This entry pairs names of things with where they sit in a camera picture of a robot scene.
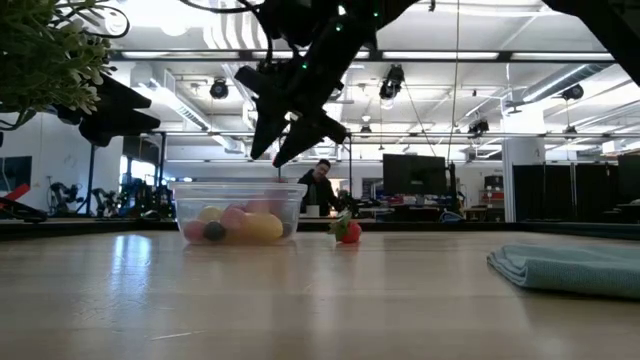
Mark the black monitor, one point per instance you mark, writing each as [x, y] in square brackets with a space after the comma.
[414, 175]

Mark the pink toy peach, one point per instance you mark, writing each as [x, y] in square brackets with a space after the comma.
[233, 218]

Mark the teal folded cloth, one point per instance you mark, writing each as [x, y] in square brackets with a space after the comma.
[575, 270]

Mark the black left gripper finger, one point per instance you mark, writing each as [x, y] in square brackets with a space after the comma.
[122, 97]
[120, 125]

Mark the black toy grape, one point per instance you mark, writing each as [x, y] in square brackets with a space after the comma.
[214, 231]

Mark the black partition screen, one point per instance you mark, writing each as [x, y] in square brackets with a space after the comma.
[565, 192]

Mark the white cup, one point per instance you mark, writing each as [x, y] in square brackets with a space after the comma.
[313, 210]

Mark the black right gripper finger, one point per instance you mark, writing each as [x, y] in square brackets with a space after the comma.
[307, 135]
[267, 125]

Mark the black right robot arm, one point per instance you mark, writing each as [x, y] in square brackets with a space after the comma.
[615, 35]

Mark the yellow toy lemon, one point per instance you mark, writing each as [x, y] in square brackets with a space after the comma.
[210, 214]

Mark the black aluminium table frame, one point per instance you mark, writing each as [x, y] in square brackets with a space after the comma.
[425, 226]

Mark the dark wall screen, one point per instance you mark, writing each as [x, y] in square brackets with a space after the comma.
[15, 174]

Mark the black ceiling spotlight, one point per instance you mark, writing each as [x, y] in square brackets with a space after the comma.
[478, 128]
[391, 85]
[572, 92]
[219, 89]

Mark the yellow toy banana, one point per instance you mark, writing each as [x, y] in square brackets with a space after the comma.
[260, 226]

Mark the red toy strawberry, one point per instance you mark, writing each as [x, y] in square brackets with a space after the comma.
[350, 232]

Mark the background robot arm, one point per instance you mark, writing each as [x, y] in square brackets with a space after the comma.
[65, 197]

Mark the person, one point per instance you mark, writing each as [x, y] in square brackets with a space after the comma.
[320, 192]

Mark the clear plastic tupperware container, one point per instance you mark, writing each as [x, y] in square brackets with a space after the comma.
[185, 205]

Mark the green potted plant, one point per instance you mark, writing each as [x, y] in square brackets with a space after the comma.
[45, 55]

